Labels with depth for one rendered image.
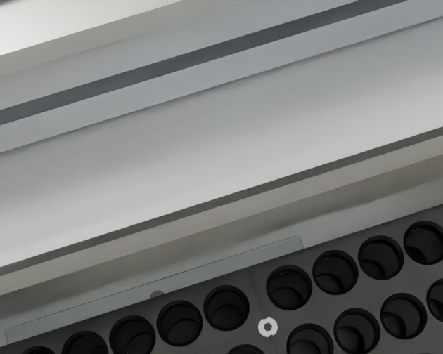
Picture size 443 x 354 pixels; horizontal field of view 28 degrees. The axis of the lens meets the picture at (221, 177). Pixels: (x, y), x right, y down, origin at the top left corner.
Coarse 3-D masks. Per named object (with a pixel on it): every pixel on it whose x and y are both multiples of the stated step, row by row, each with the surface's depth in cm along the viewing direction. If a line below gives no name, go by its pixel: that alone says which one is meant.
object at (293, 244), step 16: (288, 240) 31; (240, 256) 31; (256, 256) 31; (272, 256) 31; (192, 272) 31; (208, 272) 31; (224, 272) 31; (144, 288) 31; (160, 288) 31; (176, 288) 31; (96, 304) 31; (112, 304) 31; (128, 304) 31; (32, 320) 31; (48, 320) 31; (64, 320) 31; (80, 320) 31; (16, 336) 31
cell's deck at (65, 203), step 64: (320, 64) 23; (384, 64) 23; (128, 128) 22; (192, 128) 22; (256, 128) 22; (320, 128) 22; (384, 128) 22; (0, 192) 22; (64, 192) 22; (128, 192) 22; (192, 192) 22; (256, 192) 22; (320, 192) 25; (0, 256) 22; (64, 256) 22
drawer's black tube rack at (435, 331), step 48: (432, 240) 29; (288, 288) 29; (336, 288) 29; (432, 288) 26; (144, 336) 29; (192, 336) 29; (240, 336) 25; (288, 336) 25; (336, 336) 25; (384, 336) 25; (432, 336) 25
